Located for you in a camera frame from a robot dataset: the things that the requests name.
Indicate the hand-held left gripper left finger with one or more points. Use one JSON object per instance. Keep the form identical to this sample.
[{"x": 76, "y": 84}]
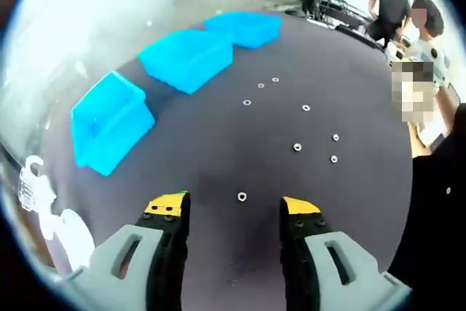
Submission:
[{"x": 167, "y": 201}]

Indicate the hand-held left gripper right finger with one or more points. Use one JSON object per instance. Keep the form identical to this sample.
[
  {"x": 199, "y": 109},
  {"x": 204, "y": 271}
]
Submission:
[{"x": 300, "y": 207}]

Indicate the small metal nut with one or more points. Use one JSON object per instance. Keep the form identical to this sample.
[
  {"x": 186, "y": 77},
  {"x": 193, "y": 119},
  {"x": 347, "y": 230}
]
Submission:
[
  {"x": 333, "y": 159},
  {"x": 242, "y": 196},
  {"x": 335, "y": 137},
  {"x": 297, "y": 147}
]

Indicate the blue plastic bin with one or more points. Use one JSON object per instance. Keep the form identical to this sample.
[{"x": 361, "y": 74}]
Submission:
[
  {"x": 109, "y": 125},
  {"x": 247, "y": 28},
  {"x": 189, "y": 59}
]

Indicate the white plastic fittings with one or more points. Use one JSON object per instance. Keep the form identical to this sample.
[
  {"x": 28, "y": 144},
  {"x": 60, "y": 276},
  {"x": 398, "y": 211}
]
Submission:
[{"x": 76, "y": 242}]

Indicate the white crumpled cloth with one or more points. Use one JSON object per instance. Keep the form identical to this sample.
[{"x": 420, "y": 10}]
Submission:
[{"x": 47, "y": 216}]

